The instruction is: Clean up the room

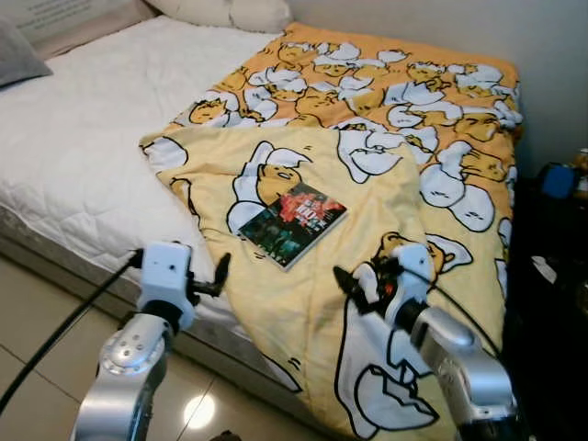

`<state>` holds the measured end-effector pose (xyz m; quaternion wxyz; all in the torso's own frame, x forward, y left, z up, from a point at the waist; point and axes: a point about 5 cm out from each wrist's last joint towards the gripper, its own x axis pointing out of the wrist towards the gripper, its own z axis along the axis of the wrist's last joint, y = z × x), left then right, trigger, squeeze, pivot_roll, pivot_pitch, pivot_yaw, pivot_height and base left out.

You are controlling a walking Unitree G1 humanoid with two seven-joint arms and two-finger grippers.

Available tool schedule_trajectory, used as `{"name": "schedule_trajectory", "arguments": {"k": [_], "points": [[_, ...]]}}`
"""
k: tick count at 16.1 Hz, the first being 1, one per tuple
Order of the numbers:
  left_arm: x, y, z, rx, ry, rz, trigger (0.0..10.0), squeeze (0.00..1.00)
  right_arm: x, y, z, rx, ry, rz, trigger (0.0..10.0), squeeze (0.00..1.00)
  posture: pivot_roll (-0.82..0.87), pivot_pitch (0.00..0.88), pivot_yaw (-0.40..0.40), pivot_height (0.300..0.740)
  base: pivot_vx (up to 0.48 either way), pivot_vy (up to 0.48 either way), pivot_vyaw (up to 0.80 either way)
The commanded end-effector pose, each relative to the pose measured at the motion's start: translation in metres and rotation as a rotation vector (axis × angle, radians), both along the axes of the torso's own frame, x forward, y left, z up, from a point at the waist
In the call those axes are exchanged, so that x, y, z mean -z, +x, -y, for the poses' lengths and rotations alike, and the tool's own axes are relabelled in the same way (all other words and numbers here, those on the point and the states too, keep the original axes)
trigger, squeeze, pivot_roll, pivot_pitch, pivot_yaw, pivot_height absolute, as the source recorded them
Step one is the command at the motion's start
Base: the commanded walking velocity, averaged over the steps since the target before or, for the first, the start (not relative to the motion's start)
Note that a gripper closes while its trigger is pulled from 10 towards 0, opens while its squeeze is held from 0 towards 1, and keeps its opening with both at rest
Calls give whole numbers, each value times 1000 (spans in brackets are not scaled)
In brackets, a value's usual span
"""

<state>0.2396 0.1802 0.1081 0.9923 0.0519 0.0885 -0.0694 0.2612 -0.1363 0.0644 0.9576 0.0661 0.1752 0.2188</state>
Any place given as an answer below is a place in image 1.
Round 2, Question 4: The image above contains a white quilted mattress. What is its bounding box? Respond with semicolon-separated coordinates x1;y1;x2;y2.
0;14;281;322

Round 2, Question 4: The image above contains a grey plush pillow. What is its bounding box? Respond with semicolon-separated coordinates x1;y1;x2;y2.
0;17;53;89

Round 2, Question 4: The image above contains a grey printed pillow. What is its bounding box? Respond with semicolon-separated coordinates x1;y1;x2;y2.
0;0;159;58

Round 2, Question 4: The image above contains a dark red cover book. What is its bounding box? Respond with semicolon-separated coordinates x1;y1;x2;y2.
237;181;348;270

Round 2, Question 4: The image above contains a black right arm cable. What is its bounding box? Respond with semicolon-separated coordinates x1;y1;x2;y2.
404;266;504;359

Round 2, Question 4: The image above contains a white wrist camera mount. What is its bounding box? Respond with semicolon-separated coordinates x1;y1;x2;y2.
356;242;433;327
138;242;196;330

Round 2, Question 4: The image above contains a yellow egg print blanket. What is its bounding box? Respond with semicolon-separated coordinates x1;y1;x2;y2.
140;23;525;441

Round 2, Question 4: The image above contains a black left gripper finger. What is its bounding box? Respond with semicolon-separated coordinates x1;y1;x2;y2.
198;253;232;299

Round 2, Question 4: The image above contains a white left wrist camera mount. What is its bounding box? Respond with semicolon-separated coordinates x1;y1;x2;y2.
138;242;196;330

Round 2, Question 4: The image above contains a small brown figurine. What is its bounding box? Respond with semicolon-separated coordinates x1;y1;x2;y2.
570;147;588;198

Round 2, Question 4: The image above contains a small blue object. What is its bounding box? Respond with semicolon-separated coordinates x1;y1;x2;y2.
540;164;575;198

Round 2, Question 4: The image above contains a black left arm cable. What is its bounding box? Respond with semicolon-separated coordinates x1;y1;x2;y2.
0;250;143;414

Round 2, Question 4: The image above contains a black nightstand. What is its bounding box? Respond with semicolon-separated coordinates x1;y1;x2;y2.
503;175;588;441

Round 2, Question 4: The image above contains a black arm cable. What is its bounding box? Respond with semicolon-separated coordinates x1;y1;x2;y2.
404;266;504;359
0;250;143;414

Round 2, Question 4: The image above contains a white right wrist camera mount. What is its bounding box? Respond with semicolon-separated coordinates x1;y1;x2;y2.
356;242;433;327

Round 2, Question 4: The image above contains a cream knotted pillow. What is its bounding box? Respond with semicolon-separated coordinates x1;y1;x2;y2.
147;0;295;35

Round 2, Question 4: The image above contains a white paper scrap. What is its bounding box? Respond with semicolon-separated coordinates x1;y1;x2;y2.
533;257;557;284

